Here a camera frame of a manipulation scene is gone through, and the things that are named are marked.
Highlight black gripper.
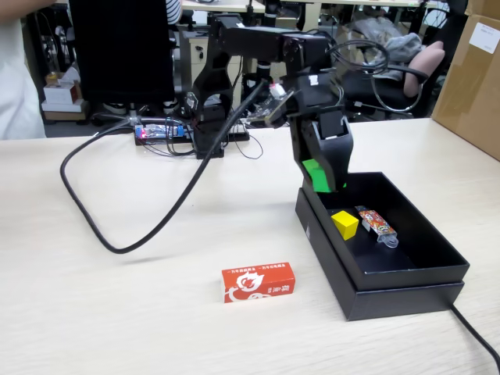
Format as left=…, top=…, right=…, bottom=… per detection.
left=287, top=72, right=355, bottom=193

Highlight green wooden block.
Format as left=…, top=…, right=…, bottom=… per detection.
left=301, top=158, right=333, bottom=193

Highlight yellow wooden cube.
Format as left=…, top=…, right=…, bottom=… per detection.
left=330, top=209, right=359, bottom=241

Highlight red orange printed carton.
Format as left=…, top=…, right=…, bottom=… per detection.
left=221, top=262, right=296, bottom=304

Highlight bare person forearm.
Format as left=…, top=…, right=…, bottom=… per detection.
left=0, top=0, right=54, bottom=23

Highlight cardboard box with white label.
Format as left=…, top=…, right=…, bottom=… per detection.
left=431, top=13, right=500, bottom=162

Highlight black cardboard box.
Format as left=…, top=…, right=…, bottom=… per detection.
left=302, top=170, right=470, bottom=292

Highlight black open box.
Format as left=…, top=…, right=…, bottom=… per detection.
left=295, top=187, right=466, bottom=322

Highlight plain brown cardboard box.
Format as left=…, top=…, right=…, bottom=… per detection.
left=465, top=0, right=500, bottom=20

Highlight colourful printed small package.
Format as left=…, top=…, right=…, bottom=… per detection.
left=354, top=205, right=399, bottom=250

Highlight black jointed stand pole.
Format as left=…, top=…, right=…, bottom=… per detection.
left=253, top=0, right=279, bottom=128

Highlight grey garment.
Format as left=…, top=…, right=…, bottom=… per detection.
left=374, top=33, right=426, bottom=67

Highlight light wooden office desk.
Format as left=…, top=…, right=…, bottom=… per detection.
left=273, top=0, right=450, bottom=36
left=181, top=0, right=266, bottom=13

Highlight black office chair pink back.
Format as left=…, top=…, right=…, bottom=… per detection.
left=339, top=41, right=446, bottom=120

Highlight controller board on black plate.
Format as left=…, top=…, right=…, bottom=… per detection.
left=134, top=123, right=251, bottom=146

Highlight person in striped shirt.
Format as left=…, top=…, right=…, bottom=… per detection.
left=166, top=0, right=184, bottom=27

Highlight black computer monitor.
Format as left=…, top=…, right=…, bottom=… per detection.
left=69, top=0, right=176, bottom=105

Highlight flat white carton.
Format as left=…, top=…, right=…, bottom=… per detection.
left=41, top=100, right=88, bottom=121

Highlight white carton with brown side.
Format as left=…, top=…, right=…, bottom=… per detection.
left=42, top=84, right=82, bottom=105

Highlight person in white shirt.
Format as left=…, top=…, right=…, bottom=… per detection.
left=0, top=0, right=47, bottom=141

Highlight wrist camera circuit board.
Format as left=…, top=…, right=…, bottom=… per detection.
left=245, top=81, right=296, bottom=128

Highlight black servo wires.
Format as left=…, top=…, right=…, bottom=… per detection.
left=326, top=38, right=391, bottom=114

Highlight thick black sleeved cable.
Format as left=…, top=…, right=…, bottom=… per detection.
left=59, top=77, right=274, bottom=255

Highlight black power cable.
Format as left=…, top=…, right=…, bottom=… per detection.
left=448, top=303, right=500, bottom=363

